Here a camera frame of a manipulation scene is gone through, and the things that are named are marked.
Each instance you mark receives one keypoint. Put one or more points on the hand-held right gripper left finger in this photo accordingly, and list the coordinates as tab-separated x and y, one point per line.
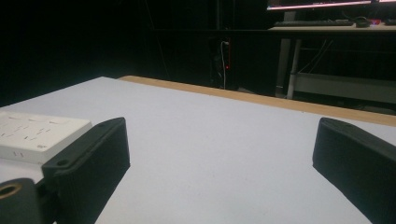
90	161

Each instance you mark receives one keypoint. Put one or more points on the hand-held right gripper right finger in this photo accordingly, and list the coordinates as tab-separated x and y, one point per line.
358	161

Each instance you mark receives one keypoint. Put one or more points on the white power strip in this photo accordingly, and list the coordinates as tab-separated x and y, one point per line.
34	135

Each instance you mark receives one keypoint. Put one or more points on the wooden desk with metal legs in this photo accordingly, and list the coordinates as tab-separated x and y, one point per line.
339	62

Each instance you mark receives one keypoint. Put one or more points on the black computer mouse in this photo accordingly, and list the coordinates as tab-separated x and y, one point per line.
362	22

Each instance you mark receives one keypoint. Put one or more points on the black keyboard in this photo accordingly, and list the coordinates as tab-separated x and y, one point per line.
313	23

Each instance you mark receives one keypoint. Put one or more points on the computer monitor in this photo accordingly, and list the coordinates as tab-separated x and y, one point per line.
327	4

